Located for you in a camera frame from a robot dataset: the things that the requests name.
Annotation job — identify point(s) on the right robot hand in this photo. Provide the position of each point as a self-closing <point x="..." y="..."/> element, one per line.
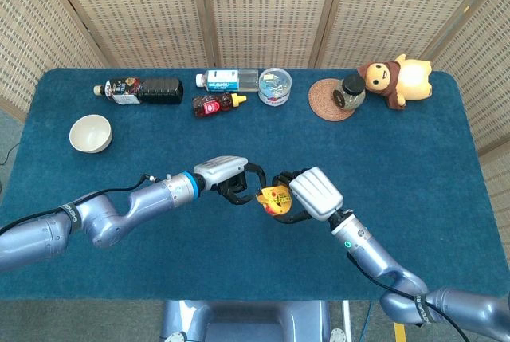
<point x="316" y="192"/>

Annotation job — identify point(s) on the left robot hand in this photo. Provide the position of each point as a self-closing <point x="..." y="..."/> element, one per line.
<point x="223" y="170"/>

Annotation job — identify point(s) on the yellow tape measure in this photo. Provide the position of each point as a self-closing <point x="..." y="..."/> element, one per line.
<point x="277" y="200"/>

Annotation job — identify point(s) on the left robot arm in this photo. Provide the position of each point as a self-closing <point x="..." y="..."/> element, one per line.
<point x="151" y="202"/>

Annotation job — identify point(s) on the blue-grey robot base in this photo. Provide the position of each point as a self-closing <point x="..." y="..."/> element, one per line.
<point x="247" y="318"/>

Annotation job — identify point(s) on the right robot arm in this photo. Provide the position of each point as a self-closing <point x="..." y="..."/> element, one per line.
<point x="370" y="246"/>

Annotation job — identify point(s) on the bear-shaped honey bottle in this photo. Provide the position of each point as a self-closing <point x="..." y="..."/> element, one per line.
<point x="211" y="107"/>

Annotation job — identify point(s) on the clear bottle blue label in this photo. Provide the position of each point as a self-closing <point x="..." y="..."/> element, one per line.
<point x="223" y="80"/>

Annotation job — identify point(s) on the blue table cloth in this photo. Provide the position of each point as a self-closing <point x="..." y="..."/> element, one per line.
<point x="239" y="262"/>

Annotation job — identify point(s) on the round woven coaster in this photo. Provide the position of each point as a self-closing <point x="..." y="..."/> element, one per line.
<point x="320" y="99"/>

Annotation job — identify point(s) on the clear round tub of clips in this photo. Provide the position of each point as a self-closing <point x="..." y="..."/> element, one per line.
<point x="275" y="87"/>

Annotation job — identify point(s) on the dark sauce bottle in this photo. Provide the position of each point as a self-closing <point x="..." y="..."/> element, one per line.
<point x="159" y="91"/>

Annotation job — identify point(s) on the glass jar black lid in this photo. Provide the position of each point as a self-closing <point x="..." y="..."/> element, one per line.
<point x="350" y="93"/>

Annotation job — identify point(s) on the white pole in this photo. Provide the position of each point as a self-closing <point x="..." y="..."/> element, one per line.
<point x="347" y="318"/>

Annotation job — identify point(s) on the cream bowl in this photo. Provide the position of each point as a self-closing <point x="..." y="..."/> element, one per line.
<point x="91" y="134"/>

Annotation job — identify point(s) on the yellow plush toy brown hood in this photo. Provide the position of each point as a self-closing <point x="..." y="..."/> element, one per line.
<point x="410" y="79"/>

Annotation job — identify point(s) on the bamboo folding screen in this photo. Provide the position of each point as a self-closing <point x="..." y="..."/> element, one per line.
<point x="271" y="11"/>

